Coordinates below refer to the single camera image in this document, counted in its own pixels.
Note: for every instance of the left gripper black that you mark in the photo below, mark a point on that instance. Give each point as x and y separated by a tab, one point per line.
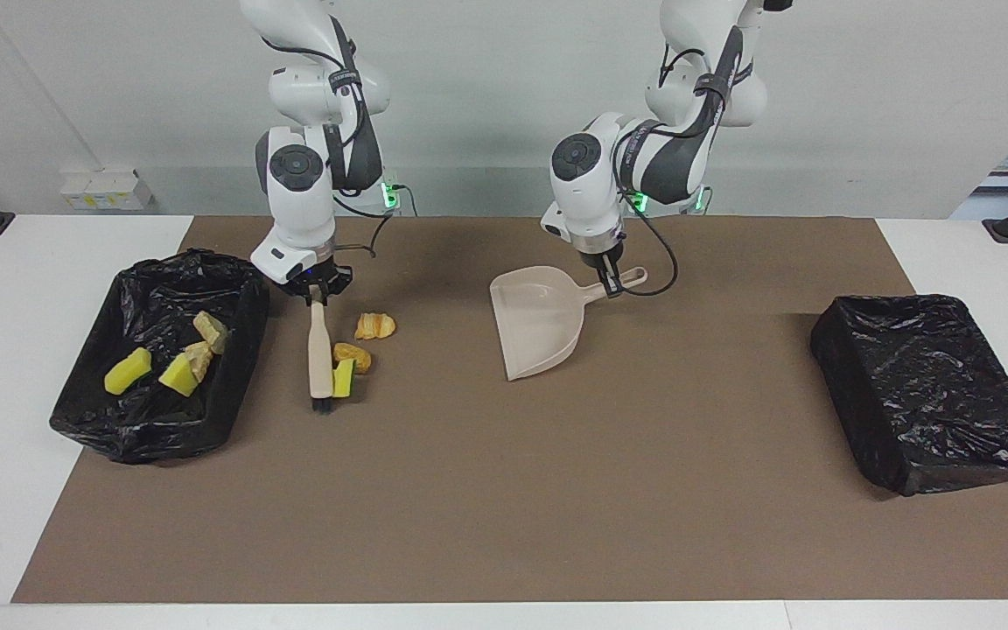
602	256

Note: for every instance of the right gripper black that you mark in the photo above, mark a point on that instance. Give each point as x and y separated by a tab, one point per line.
325	278

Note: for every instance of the round striped croissant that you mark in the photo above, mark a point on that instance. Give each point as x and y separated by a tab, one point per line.
374	326

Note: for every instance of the beige hand brush black bristles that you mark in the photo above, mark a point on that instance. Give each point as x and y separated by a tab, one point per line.
320	359

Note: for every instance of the brown bread bun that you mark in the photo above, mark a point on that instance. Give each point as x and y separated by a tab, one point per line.
353	354

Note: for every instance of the beige plastic dustpan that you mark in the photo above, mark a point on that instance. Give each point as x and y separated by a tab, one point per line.
539	324

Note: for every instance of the rectangular yellow sponge piece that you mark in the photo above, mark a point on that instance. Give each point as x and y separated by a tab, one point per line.
344	379

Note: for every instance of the pale bread chunk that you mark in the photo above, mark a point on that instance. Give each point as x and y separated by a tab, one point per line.
211	331

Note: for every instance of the elongated striped croissant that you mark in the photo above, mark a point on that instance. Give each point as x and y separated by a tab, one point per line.
198	360

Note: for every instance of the small yellow sponge wedge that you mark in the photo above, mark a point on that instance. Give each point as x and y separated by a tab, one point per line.
177	376

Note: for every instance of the notched yellow sponge piece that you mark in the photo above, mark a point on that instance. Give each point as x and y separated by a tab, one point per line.
128	371

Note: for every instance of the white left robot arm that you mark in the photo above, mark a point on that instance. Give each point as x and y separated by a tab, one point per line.
591	210

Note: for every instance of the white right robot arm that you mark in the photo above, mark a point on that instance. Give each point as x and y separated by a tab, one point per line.
303	219

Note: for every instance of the black bag lined bin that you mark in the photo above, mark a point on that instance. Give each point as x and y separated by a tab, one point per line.
924	394
145	429

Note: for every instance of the large brown paper mat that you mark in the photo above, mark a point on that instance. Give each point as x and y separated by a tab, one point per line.
504	525

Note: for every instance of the white wall socket box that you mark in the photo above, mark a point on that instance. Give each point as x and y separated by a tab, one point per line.
106	190

